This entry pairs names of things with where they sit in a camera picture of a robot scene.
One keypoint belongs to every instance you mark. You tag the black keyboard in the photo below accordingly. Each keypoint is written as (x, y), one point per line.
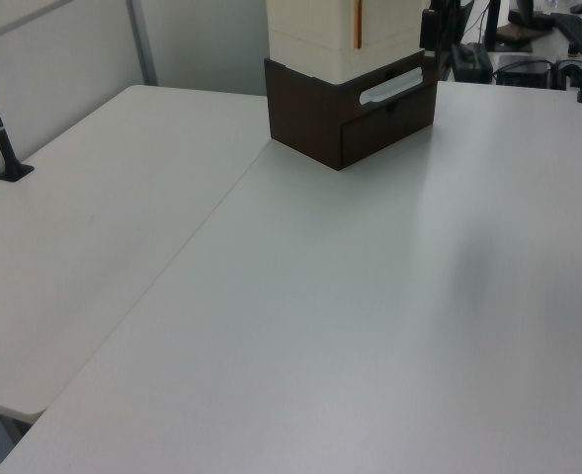
(574, 29)

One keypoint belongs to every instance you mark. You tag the dark brown drawer box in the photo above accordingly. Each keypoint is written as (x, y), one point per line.
(303, 113)

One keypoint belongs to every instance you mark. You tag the black power box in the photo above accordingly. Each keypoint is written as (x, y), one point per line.
(473, 61)

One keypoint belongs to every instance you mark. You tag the black monitor stand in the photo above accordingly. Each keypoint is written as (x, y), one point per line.
(530, 17)

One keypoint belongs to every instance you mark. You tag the cream cabinet door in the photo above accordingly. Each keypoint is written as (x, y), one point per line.
(389, 20)

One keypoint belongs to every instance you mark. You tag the brown wooden board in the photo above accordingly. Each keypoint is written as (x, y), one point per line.
(515, 35)

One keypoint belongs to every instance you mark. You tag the black computer mouse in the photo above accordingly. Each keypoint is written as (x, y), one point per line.
(580, 7)

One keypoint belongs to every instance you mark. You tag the cream plastic cabinet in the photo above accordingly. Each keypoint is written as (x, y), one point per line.
(310, 39)

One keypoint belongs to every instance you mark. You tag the black equipment case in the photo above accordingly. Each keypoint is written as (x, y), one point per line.
(523, 71)

